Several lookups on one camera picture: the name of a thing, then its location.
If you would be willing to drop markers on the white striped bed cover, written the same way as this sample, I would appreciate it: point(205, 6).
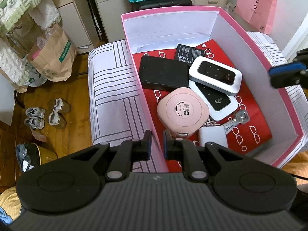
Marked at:
point(118, 106)

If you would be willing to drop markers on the pink rounded compact case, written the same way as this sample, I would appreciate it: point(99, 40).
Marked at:
point(182, 112)

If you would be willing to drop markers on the silver key bunch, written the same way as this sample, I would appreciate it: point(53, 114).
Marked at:
point(240, 117)

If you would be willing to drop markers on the brown paper shopping bag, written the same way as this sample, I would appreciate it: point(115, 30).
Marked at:
point(53, 55)

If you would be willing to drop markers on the white black pocket router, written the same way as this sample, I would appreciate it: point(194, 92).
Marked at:
point(216, 75)

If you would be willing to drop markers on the small white charger box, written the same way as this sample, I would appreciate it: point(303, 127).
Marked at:
point(213, 134)

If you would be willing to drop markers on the black phone battery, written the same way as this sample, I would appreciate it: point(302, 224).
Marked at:
point(187, 54)

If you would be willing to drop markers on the black power bank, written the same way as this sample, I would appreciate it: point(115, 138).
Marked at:
point(156, 73)

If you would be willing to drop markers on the grey white sneaker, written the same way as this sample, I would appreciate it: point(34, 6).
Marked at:
point(34, 122)
point(35, 112)

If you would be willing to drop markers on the black suitcase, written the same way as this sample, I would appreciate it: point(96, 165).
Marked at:
point(150, 4)

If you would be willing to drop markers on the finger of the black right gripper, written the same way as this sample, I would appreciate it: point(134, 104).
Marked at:
point(289, 74)

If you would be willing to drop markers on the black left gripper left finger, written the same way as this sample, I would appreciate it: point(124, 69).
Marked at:
point(126, 154)

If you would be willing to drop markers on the brown white slipper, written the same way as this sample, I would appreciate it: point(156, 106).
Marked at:
point(56, 120)
point(59, 105)

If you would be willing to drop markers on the pink cardboard storage box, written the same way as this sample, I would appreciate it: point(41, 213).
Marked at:
point(285, 110)

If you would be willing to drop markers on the white knitted hanging sweater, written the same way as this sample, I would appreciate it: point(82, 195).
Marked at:
point(19, 16)

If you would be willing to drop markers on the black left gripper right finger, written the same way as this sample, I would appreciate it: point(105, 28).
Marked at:
point(185, 152)

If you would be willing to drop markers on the yellow waste bin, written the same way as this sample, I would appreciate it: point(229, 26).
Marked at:
point(30, 155)

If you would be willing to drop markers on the pink paper shopping bag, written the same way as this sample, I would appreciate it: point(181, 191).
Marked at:
point(258, 13)

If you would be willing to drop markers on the red eyeglasses print bag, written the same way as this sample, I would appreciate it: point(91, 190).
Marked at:
point(242, 138)

